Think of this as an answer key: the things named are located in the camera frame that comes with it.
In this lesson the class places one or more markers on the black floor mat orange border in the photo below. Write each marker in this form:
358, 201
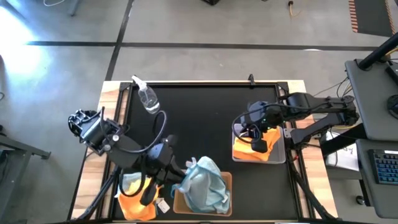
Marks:
371, 17

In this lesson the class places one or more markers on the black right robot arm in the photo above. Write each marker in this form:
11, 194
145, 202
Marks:
320, 107

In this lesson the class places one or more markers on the black table mat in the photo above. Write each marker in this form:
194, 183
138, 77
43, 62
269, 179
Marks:
202, 109

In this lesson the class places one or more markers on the grey furniture leg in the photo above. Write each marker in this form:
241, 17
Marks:
74, 7

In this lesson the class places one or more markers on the grey metal stand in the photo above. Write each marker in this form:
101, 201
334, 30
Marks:
18, 149

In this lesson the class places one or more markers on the black backlit keyboard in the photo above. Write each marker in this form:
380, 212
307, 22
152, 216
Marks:
385, 168

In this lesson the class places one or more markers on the grey workstation desk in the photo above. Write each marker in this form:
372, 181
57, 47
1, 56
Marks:
370, 93

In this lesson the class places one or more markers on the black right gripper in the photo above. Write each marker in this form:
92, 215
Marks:
261, 144

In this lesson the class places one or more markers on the black round desk object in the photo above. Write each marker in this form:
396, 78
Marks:
394, 107

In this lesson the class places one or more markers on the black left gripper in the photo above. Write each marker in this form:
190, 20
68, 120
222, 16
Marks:
166, 172

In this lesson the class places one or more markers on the white paper sheet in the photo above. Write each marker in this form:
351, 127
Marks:
342, 155

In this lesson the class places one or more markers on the black clamp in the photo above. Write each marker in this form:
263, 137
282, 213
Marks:
251, 80

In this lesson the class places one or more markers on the clear plastic basket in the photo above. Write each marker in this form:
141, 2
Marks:
278, 155

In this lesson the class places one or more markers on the brown plastic basket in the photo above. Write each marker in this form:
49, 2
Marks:
180, 207

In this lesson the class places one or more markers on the black pole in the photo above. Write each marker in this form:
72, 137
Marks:
377, 53

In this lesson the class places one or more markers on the black caster wheel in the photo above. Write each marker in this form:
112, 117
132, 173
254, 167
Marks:
361, 200

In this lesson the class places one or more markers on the clear spray bottle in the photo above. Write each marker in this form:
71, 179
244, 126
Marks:
149, 99

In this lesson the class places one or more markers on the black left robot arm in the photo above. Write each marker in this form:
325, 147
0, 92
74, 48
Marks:
124, 152

